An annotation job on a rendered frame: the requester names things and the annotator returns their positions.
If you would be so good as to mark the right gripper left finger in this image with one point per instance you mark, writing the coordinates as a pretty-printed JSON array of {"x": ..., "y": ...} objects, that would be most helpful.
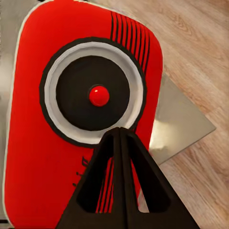
[{"x": 80, "y": 211}]

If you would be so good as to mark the radio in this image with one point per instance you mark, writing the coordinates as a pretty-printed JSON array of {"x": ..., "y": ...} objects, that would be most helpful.
[{"x": 79, "y": 70}]

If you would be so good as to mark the coffee table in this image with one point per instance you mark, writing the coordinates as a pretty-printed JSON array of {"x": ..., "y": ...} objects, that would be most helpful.
[{"x": 178, "y": 123}]

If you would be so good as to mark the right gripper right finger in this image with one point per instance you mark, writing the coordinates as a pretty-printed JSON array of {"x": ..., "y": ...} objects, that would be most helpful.
[{"x": 166, "y": 210}]

